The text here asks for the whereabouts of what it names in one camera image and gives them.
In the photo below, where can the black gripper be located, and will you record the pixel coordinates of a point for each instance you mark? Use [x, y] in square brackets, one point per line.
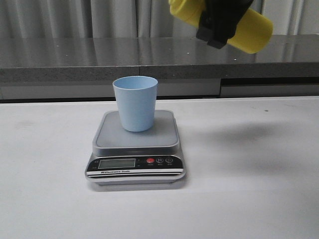
[218, 21]

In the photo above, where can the yellow squeeze bottle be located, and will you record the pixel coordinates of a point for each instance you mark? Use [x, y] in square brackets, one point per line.
[253, 31]

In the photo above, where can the light blue plastic cup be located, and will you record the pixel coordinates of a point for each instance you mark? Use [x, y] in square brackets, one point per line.
[136, 100]

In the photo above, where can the grey digital kitchen scale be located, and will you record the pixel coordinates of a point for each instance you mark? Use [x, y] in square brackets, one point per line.
[121, 157]

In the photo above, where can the grey stone counter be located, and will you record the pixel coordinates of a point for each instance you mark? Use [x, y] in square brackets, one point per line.
[83, 69]

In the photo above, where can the grey curtain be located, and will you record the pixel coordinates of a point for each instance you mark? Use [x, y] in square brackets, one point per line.
[133, 18]

